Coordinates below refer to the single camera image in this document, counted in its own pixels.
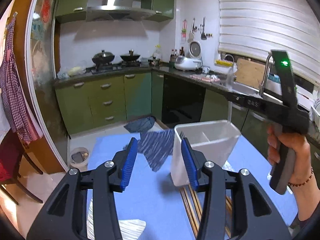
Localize wooden chopstick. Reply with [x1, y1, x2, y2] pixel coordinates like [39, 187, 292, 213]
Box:
[180, 187, 199, 238]
[225, 215, 232, 239]
[226, 196, 233, 217]
[184, 186, 200, 227]
[188, 185, 202, 222]

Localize black plastic fork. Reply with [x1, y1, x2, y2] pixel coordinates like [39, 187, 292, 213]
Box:
[178, 131, 185, 140]

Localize steel kitchen faucet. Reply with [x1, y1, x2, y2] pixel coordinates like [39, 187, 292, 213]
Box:
[259, 51, 274, 97]

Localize steel kitchen sink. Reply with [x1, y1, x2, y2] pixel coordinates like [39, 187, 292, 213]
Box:
[221, 80, 283, 104]

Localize green lower kitchen cabinets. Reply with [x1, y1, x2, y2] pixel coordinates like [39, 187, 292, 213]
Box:
[53, 71, 320, 173]

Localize person right hand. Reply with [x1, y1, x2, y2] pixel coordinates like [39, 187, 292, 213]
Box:
[266, 125, 313, 186]

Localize wooden cutting board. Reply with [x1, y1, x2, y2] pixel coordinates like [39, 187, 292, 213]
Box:
[236, 59, 265, 89]

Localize white trash bin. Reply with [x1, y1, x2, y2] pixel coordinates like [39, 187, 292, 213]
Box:
[69, 147, 90, 169]

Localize white plastic utensil holder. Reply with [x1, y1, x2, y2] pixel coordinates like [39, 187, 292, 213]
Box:
[170, 120, 241, 187]

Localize dark wooden chair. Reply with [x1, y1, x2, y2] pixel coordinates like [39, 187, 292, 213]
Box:
[1, 129, 43, 205]

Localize blue star patterned tablecloth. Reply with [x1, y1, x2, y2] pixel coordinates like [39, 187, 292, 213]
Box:
[86, 127, 299, 240]

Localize pink dish cloth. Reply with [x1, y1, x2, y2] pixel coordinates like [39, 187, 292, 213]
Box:
[190, 74, 221, 83]

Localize white window blind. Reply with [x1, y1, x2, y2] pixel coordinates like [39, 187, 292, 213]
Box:
[219, 0, 319, 84]

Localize white rice cooker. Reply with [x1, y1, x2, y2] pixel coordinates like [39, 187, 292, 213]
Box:
[174, 41, 203, 71]

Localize red checkered apron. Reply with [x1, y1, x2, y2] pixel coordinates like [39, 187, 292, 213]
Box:
[1, 12, 43, 145]

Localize glass sliding door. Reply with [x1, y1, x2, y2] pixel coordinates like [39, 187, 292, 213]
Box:
[24, 0, 68, 173]

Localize hanging black spatula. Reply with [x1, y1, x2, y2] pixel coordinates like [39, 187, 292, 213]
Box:
[201, 17, 207, 40]

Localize blue floor rag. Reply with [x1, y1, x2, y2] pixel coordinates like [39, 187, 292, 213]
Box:
[124, 116, 156, 133]

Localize black gas stove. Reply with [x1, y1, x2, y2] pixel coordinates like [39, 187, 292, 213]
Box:
[86, 61, 141, 74]

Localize black wok with lid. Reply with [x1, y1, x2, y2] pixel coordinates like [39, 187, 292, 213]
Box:
[92, 50, 115, 67]

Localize black wok right burner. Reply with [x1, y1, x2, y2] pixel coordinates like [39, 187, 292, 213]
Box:
[120, 49, 140, 62]

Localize steel range hood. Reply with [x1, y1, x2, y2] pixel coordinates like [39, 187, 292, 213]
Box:
[86, 0, 156, 22]

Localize beaded bracelet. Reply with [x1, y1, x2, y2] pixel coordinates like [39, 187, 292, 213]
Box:
[287, 166, 315, 188]

